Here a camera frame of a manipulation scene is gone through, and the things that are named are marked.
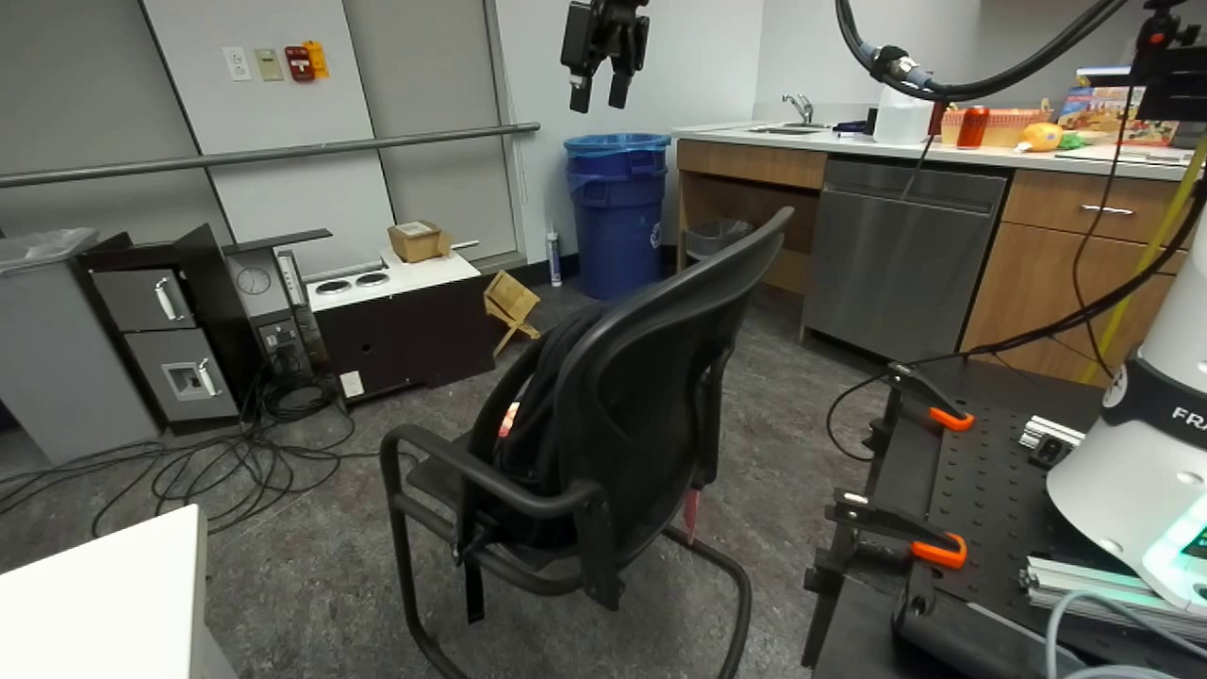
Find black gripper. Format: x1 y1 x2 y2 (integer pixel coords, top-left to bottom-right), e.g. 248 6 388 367
553 0 656 119

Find black mesh office chair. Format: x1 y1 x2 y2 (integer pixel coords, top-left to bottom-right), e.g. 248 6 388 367
376 204 799 679

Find blue trash bin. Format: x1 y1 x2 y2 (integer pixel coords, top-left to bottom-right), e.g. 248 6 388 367
563 130 674 306

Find white spray bottle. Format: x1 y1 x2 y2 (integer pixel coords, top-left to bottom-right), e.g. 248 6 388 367
539 226 564 292

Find chrome sink faucet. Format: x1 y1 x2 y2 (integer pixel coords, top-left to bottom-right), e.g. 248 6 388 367
776 91 821 131

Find small cardboard box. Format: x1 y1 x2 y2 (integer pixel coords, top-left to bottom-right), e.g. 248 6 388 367
383 218 451 268

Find wooden folding stand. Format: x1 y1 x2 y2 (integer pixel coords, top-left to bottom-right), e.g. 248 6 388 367
480 268 548 363

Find red fire alarm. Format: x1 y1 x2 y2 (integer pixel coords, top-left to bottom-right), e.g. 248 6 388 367
281 38 336 91

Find white plastic jug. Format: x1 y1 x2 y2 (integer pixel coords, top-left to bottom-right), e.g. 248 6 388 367
870 84 937 149

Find low black white-topped cabinet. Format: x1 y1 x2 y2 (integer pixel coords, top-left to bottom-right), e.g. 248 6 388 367
307 250 500 407

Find stainless steel dishwasher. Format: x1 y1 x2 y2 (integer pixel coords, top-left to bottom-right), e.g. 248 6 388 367
799 154 1016 372

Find black backpack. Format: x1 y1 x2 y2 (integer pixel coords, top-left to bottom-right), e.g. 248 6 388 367
466 306 623 560

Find red bottle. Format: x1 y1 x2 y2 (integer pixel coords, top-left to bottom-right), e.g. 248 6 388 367
954 101 997 153

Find black equipment stand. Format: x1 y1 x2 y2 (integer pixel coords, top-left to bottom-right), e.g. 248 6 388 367
221 226 346 428

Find tan basket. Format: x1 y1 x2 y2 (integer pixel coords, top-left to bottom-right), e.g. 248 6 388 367
986 101 1055 154

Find yellow fruit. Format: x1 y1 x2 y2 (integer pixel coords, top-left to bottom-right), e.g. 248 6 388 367
1017 119 1067 160

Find black drawer cabinet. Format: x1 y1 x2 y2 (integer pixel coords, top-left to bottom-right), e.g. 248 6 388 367
79 223 256 438

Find wooden kitchen counter cabinet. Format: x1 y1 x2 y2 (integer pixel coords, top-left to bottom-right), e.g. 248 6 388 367
672 119 1201 388

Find colourful printed box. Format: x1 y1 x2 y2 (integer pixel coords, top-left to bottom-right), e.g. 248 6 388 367
1060 74 1185 153

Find short aluminium extrusion bar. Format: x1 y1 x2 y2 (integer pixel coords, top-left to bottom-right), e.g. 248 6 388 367
1016 413 1085 466

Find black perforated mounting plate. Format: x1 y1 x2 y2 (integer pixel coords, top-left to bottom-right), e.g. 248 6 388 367
865 360 1207 679

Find grey metal cabinet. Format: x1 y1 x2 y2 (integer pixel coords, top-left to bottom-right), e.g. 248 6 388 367
0 223 161 467

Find long aluminium extrusion bar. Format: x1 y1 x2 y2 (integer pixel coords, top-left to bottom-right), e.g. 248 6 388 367
1016 551 1207 624

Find white table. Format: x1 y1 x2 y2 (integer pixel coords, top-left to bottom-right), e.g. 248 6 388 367
0 501 236 679

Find black cable conduit hose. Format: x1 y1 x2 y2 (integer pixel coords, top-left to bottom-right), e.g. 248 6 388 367
828 0 1131 109

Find grey wall handrail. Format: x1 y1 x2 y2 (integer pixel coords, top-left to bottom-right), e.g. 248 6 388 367
0 119 544 196

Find white light switch plate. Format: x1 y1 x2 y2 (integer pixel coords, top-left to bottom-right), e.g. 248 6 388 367
219 41 256 87

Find orange handled black clamp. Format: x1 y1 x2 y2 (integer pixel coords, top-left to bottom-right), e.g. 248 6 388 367
799 486 973 672
865 360 982 466

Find long black cable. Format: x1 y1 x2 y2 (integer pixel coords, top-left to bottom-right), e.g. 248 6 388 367
820 149 1207 466

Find tangled black floor cables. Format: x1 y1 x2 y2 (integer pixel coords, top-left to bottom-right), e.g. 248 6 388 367
0 413 383 546

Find yellow green cable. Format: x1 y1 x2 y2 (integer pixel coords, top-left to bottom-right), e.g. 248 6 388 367
1082 135 1207 388

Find black mounted camera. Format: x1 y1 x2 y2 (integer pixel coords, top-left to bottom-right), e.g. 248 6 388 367
1126 0 1207 125

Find coiled pale blue cable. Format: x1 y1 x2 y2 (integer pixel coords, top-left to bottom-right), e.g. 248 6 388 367
1038 587 1207 679

